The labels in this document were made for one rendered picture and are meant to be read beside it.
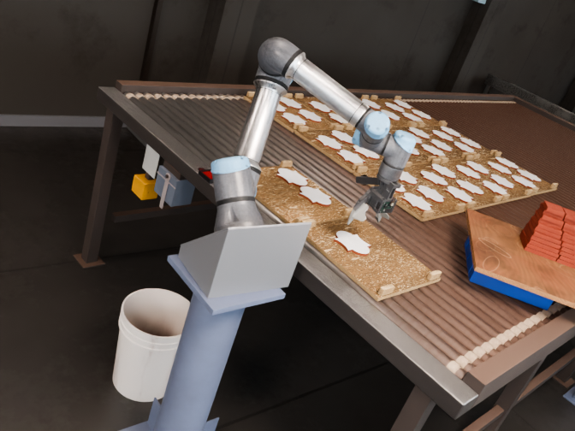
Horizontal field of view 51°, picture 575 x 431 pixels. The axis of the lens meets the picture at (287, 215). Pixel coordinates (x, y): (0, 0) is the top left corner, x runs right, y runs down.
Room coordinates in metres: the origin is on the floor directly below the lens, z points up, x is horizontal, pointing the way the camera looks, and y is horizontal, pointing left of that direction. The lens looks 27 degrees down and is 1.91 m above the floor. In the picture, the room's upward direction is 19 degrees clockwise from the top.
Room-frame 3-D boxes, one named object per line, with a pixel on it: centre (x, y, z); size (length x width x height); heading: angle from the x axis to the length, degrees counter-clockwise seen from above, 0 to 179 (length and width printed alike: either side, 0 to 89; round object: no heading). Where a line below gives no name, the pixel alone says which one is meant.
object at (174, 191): (2.17, 0.48, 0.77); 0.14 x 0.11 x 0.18; 51
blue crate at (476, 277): (2.07, -0.86, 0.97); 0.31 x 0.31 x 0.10; 87
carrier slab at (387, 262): (1.86, -0.31, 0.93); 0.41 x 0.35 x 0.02; 49
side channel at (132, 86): (4.18, -0.33, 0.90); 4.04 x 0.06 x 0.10; 141
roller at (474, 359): (2.08, 0.07, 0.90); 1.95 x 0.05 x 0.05; 51
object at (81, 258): (2.53, 0.90, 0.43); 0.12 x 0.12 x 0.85; 51
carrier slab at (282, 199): (2.12, 0.01, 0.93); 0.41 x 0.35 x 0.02; 51
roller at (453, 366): (2.00, 0.13, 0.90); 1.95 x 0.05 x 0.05; 51
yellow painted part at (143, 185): (2.28, 0.62, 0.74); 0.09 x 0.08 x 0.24; 51
